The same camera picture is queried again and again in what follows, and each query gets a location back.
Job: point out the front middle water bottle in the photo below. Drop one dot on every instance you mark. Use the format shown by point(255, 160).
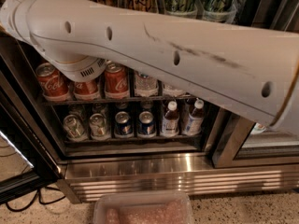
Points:
point(172, 91)

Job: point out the green lacroix can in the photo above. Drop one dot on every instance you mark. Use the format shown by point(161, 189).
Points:
point(181, 8)
point(217, 10)

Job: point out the front right coca cola can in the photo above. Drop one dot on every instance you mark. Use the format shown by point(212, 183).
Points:
point(116, 81)

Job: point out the fridge right glass door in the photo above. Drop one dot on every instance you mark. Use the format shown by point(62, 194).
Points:
point(242, 144)

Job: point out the front left water bottle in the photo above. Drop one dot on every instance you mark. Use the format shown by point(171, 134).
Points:
point(145, 86)

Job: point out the green lacroix can right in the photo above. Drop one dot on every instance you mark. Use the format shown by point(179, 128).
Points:
point(217, 10)

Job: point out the tea bottle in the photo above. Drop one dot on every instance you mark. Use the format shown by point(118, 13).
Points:
point(170, 118)
point(193, 118)

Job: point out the right tea bottle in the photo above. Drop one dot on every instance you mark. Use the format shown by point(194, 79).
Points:
point(193, 118)

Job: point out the water bottle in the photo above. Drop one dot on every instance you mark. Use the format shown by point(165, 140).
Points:
point(172, 91)
point(145, 86)

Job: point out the front left coca cola can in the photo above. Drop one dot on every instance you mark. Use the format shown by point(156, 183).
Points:
point(52, 82)

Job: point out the left tea bottle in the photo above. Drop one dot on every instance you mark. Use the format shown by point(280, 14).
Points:
point(170, 118)

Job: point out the coca cola can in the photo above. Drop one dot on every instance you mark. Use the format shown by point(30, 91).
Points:
point(116, 81)
point(86, 91)
point(52, 82)

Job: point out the blue pepsi can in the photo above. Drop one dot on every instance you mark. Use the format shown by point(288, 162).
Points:
point(146, 125)
point(123, 125)

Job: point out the stainless steel fridge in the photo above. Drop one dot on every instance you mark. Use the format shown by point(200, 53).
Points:
point(91, 168)

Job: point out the green lacroix can left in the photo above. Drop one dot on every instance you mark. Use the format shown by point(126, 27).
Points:
point(181, 8)

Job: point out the middle wire shelf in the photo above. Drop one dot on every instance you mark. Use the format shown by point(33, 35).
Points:
point(42, 100)

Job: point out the right blue pepsi can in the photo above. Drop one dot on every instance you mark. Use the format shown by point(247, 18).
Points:
point(146, 125)

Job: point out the left blue pepsi can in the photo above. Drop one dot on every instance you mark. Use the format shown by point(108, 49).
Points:
point(123, 125)

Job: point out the front middle coca cola can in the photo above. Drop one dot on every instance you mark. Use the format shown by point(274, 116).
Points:
point(86, 91)

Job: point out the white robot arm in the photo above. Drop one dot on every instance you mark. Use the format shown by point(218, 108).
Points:
point(251, 72)

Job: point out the open fridge door left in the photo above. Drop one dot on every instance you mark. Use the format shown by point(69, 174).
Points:
point(24, 167)

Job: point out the clear plastic bin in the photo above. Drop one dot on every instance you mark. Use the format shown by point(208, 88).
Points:
point(144, 207)

